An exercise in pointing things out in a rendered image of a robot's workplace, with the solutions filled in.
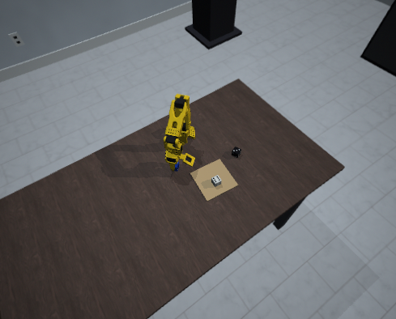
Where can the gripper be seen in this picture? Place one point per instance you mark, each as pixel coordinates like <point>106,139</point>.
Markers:
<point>173,159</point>

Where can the black die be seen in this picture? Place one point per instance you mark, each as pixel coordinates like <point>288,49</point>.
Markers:
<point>236,152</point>

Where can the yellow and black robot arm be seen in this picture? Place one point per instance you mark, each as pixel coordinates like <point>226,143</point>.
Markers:
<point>178,116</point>

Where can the white die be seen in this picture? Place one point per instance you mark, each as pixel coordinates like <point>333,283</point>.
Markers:
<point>216,180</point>

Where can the tan mat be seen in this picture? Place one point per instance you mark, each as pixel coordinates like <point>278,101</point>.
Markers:
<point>202,178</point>

